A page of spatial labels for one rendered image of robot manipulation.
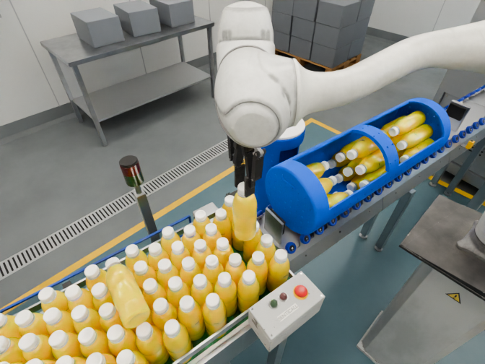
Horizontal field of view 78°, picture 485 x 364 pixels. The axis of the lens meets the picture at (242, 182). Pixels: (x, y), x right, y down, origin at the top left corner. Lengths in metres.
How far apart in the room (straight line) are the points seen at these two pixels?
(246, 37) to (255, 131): 0.20
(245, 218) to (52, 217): 2.28
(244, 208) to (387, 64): 0.49
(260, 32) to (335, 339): 1.84
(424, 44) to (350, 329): 1.77
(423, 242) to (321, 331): 1.03
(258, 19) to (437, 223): 1.06
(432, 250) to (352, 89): 0.88
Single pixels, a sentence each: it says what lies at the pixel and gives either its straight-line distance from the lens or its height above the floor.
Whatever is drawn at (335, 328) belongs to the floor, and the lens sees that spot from 2.13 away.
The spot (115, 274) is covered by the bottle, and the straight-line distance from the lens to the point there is 0.92.
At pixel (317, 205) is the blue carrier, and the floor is 1.17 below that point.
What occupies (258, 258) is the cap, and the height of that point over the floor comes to 1.10.
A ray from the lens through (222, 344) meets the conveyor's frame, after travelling 1.08.
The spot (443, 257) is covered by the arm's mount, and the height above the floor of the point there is 1.02.
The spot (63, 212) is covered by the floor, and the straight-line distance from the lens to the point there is 2.94.
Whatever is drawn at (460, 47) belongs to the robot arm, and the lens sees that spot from 0.71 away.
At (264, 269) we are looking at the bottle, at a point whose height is 1.06.
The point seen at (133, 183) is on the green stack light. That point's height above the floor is 1.18.
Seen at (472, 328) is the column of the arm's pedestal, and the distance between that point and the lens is 1.50.
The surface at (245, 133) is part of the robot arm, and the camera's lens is 0.41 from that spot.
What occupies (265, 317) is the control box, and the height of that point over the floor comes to 1.10.
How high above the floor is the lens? 1.92
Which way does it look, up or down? 44 degrees down
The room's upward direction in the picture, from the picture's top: straight up
